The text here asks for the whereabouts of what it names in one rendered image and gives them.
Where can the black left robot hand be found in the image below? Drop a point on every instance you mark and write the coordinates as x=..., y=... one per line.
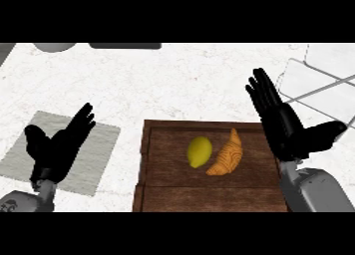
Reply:
x=61, y=146

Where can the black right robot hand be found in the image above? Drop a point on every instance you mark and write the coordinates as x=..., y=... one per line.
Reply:
x=282, y=126

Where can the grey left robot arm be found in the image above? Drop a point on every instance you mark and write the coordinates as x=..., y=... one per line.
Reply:
x=29, y=197

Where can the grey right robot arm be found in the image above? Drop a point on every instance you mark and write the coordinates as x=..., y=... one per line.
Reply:
x=311, y=189

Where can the golden brown croissant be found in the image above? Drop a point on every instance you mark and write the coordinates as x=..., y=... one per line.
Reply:
x=226, y=156

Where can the brown wooden tray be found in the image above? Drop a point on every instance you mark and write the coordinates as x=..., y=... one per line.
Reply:
x=208, y=179

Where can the grey cloth placemat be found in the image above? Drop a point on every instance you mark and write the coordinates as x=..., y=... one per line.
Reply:
x=92, y=156

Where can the yellow lemon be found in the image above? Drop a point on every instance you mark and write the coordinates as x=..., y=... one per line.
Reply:
x=199, y=151

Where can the grey round object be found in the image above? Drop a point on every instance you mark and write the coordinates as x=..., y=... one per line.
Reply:
x=54, y=47

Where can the dark grey flat object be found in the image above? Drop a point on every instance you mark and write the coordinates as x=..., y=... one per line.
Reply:
x=125, y=46

